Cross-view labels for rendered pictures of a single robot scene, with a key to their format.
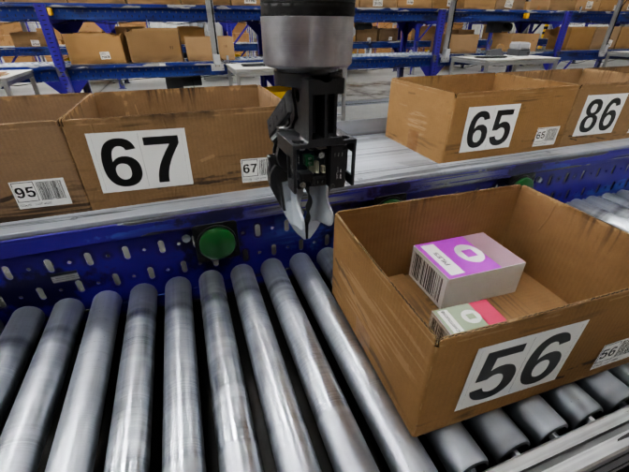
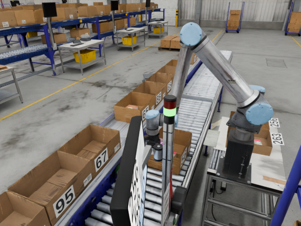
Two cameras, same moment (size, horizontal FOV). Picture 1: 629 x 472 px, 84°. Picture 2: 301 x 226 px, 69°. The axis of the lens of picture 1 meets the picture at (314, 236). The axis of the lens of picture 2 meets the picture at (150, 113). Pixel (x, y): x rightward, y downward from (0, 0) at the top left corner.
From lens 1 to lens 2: 1.38 m
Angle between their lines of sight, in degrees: 42
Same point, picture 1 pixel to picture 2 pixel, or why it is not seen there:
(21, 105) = (42, 164)
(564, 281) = (176, 141)
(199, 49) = not seen: outside the picture
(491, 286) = not seen: hidden behind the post
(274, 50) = (152, 133)
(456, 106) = (140, 112)
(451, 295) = not seen: hidden behind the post
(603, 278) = (182, 138)
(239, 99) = (86, 130)
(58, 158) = (90, 168)
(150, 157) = (102, 158)
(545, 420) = (187, 162)
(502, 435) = (185, 167)
